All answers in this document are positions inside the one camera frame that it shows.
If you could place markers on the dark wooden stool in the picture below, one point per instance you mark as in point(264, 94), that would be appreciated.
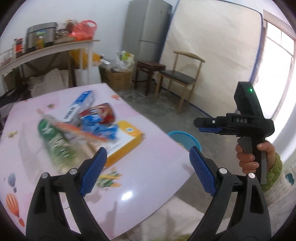
point(148, 67)

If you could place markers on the blue white toothpaste box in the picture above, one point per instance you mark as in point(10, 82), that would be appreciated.
point(83, 102)

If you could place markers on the grey refrigerator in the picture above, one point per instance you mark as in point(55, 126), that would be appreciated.
point(146, 28)

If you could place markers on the wooden chair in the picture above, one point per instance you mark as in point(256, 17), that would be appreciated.
point(180, 78)

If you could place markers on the orange striped snack packet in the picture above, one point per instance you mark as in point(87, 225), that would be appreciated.
point(65, 127)

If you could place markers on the red cartoon can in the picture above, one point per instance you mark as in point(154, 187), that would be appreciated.
point(102, 114)

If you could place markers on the white mattress with blue edge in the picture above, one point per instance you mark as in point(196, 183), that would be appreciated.
point(217, 42)

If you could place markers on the cardboard box with trash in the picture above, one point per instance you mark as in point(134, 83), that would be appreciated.
point(118, 81)

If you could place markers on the green plastic bottle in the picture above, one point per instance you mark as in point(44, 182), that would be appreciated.
point(64, 150)

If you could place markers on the stainless steel appliance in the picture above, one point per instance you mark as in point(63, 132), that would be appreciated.
point(40, 36)

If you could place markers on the blue snack wrapper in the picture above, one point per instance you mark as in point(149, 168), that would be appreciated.
point(91, 124)

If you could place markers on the red plastic bag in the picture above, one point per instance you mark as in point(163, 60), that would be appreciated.
point(84, 30)

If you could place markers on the white shelf table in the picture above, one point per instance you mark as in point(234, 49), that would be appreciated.
point(58, 48)

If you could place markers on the person's right hand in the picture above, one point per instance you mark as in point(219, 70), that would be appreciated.
point(247, 161)

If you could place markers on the green knit sleeve forearm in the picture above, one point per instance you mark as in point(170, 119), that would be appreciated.
point(273, 175)

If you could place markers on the yellow plastic bag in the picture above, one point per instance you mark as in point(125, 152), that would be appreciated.
point(80, 58)

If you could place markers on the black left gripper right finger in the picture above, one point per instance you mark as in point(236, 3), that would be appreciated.
point(238, 209)

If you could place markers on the orange white medicine box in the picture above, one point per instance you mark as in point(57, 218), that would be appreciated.
point(128, 137)

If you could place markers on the blue plastic trash basket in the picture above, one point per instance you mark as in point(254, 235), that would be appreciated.
point(185, 139)

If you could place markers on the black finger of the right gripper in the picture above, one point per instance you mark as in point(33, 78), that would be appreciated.
point(209, 125)

